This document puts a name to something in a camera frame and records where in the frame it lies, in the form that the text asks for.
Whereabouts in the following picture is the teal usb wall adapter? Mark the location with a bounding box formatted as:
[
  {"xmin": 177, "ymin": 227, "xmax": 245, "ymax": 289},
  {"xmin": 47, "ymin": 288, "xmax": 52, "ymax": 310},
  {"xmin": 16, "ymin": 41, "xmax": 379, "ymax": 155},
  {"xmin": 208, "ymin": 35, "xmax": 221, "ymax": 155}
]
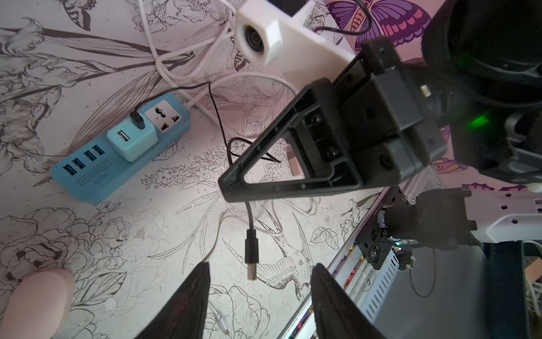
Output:
[{"xmin": 106, "ymin": 117, "xmax": 158, "ymax": 162}]

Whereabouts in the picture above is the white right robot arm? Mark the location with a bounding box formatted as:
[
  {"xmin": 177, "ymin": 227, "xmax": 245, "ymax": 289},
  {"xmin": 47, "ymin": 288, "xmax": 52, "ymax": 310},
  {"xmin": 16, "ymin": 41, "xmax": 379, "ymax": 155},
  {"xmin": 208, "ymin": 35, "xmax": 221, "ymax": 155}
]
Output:
[{"xmin": 218, "ymin": 1, "xmax": 541, "ymax": 203}]

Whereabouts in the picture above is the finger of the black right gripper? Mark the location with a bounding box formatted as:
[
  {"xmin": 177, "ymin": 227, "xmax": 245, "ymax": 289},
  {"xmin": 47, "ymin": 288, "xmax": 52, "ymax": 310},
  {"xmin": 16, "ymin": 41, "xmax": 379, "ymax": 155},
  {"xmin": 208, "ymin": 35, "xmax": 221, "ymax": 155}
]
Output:
[{"xmin": 218, "ymin": 79, "xmax": 364, "ymax": 203}]

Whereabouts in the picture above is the black usb cable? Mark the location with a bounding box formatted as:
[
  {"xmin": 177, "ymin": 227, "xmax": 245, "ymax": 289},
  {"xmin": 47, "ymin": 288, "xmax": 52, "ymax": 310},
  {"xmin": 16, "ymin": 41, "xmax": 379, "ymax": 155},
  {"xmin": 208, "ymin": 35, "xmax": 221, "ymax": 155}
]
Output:
[{"xmin": 128, "ymin": 81, "xmax": 282, "ymax": 281}]

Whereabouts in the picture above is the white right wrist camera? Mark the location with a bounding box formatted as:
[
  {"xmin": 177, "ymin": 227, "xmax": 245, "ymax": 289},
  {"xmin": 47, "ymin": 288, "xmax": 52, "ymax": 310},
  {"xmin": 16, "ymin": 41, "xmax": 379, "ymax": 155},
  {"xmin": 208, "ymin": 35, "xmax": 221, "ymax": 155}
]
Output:
[{"xmin": 234, "ymin": 1, "xmax": 354, "ymax": 89}]

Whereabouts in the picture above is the blue power strip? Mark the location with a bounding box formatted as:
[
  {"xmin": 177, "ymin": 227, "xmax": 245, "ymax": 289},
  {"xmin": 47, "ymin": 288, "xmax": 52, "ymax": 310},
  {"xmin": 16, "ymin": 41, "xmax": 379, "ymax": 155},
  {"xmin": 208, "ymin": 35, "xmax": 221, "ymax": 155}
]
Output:
[{"xmin": 50, "ymin": 93, "xmax": 191, "ymax": 204}]

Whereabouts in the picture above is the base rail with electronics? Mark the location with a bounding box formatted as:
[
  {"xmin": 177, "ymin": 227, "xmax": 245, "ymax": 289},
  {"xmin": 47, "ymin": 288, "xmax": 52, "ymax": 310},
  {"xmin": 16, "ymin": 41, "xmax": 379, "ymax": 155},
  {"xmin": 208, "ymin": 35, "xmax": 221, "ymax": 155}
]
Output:
[{"xmin": 279, "ymin": 186, "xmax": 416, "ymax": 339}]

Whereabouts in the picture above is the white power cable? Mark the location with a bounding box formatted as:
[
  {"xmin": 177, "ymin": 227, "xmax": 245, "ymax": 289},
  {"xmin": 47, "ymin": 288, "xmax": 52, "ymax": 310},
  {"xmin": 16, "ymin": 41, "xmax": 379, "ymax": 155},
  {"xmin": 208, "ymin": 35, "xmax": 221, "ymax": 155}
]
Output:
[{"xmin": 135, "ymin": 0, "xmax": 301, "ymax": 124}]

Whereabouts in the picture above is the pink charger adapter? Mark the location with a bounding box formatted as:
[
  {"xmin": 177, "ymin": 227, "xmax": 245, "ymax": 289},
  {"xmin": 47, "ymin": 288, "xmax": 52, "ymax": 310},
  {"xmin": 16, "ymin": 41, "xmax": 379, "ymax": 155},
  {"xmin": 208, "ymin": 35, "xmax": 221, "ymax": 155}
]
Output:
[{"xmin": 285, "ymin": 144, "xmax": 304, "ymax": 177}]

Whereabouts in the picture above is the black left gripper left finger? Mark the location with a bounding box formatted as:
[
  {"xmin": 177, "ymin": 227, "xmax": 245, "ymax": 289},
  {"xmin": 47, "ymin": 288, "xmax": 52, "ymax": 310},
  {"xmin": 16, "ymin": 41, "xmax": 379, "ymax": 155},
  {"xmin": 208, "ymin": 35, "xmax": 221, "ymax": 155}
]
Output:
[{"xmin": 136, "ymin": 261, "xmax": 210, "ymax": 339}]

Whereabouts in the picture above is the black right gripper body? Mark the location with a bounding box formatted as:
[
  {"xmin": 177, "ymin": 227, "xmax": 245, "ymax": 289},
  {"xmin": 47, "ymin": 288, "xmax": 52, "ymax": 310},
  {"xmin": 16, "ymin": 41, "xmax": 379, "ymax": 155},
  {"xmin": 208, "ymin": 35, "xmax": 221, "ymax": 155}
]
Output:
[{"xmin": 338, "ymin": 37, "xmax": 453, "ymax": 186}]

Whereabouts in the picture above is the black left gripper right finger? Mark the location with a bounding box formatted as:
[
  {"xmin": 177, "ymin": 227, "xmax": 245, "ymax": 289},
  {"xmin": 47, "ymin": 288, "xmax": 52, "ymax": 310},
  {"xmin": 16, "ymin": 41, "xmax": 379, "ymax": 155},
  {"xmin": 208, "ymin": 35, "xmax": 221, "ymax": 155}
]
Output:
[{"xmin": 311, "ymin": 264, "xmax": 383, "ymax": 339}]

